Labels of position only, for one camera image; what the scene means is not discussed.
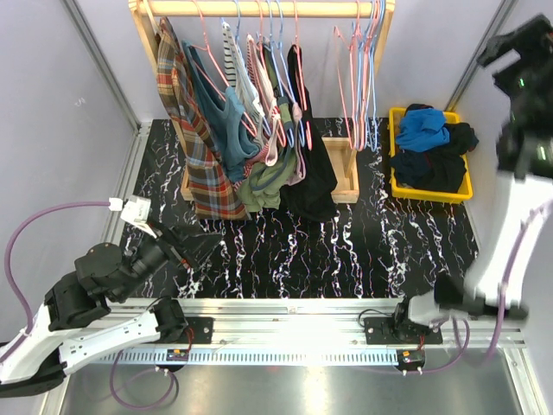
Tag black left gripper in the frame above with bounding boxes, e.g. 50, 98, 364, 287
114, 216, 225, 303

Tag black garment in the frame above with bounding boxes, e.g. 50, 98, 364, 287
280, 46, 337, 222

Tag blue tank top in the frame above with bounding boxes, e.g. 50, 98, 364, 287
396, 108, 450, 153

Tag pink wire hanger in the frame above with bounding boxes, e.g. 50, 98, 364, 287
333, 1, 362, 150

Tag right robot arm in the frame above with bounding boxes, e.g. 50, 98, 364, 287
390, 14, 552, 343

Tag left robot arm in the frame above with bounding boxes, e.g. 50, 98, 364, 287
1, 224, 222, 398

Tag teal hanging tank top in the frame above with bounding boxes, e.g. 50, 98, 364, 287
181, 41, 259, 183

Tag plaid hanging shirt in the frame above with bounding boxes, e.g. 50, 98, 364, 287
156, 17, 250, 220

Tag green hanging garment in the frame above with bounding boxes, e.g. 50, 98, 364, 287
238, 136, 293, 213

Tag dark clothes pile in bin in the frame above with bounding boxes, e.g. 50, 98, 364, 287
390, 104, 479, 193

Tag yellow plastic bin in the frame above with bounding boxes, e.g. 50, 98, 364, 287
389, 104, 479, 204

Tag pink hanging garment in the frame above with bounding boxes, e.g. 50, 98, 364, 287
246, 35, 306, 191

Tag empty hangers bunch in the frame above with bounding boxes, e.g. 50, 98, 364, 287
351, 1, 386, 152

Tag wooden clothes rack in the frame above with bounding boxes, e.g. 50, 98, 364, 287
129, 1, 395, 204

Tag striped hanging garment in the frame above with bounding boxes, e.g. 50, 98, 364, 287
221, 22, 265, 146

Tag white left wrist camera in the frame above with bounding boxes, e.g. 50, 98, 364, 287
120, 195, 158, 239

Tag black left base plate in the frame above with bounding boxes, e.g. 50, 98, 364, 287
136, 316, 215, 345

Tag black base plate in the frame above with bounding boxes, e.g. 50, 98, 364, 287
136, 316, 215, 345
362, 316, 443, 346

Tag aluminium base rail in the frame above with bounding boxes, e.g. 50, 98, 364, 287
55, 297, 526, 367

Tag purple floor cable left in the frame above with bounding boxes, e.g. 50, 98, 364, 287
110, 349, 181, 409

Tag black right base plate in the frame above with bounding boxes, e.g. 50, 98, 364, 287
362, 316, 443, 346

